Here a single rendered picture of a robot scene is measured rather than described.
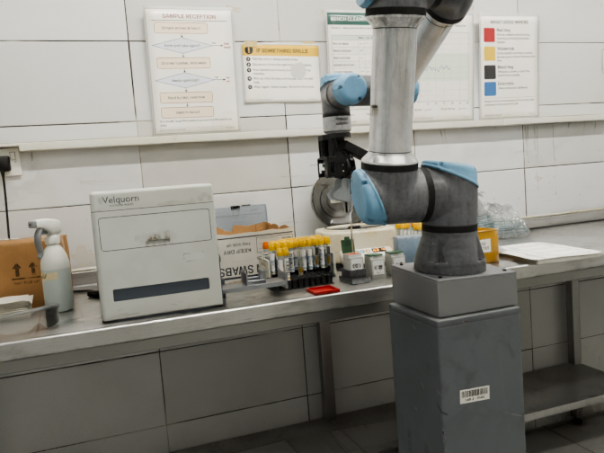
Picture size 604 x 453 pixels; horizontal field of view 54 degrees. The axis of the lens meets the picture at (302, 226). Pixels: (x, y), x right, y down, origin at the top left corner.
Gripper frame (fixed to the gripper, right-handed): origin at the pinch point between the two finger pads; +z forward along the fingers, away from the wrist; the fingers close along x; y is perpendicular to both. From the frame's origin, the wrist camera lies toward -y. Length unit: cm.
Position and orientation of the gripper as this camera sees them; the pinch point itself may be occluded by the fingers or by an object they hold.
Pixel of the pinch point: (350, 207)
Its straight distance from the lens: 160.4
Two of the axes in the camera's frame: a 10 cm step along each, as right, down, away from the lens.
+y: -9.4, 1.0, -3.4
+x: 3.4, 0.6, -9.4
